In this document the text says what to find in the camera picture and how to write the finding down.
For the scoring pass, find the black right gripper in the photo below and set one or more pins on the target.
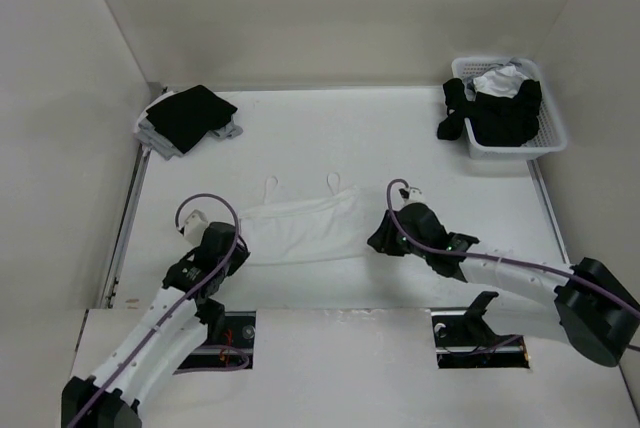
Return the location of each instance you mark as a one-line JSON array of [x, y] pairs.
[[383, 238]]

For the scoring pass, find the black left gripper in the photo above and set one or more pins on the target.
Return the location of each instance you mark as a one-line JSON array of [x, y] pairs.
[[242, 256]]

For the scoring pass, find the white tank top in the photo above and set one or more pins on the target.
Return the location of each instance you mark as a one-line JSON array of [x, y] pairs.
[[313, 230]]

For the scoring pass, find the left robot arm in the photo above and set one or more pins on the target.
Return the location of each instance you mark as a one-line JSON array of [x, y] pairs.
[[182, 318]]

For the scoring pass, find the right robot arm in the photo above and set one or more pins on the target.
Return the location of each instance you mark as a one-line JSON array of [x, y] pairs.
[[589, 308]]

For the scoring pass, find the folded black tank top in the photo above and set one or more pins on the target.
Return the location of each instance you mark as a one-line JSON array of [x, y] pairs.
[[184, 118]]

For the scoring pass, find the folded grey tank tops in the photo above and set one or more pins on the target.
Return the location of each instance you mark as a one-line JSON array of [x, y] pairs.
[[144, 132]]

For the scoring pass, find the black tank top hanging out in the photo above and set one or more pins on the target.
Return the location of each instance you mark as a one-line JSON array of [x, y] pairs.
[[458, 109]]

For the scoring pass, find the black garments in basket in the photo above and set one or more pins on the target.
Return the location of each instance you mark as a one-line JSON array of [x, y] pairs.
[[507, 122]]

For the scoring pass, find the white plastic laundry basket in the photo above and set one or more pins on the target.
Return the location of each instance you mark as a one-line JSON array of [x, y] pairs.
[[551, 136]]

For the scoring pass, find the white garment in basket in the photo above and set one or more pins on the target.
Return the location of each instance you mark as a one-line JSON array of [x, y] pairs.
[[504, 81]]

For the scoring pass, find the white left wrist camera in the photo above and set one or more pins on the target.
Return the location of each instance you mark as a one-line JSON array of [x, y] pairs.
[[193, 228]]

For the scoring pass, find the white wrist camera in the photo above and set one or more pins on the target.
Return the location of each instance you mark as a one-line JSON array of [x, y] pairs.
[[412, 195], [193, 228]]

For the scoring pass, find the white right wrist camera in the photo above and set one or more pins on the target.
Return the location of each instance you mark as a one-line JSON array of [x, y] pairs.
[[412, 195]]

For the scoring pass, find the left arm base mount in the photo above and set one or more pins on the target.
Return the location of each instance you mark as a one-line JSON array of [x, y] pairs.
[[229, 345]]

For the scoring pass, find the left metal table rail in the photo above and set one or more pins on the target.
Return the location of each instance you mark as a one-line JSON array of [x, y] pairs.
[[114, 262]]

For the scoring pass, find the metal table rail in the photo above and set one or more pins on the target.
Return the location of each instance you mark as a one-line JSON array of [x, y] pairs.
[[546, 202], [114, 262]]

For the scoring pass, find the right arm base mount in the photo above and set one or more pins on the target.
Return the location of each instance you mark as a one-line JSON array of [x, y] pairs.
[[463, 340]]

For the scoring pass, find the right metal table rail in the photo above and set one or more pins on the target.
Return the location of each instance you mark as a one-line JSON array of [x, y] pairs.
[[546, 202]]

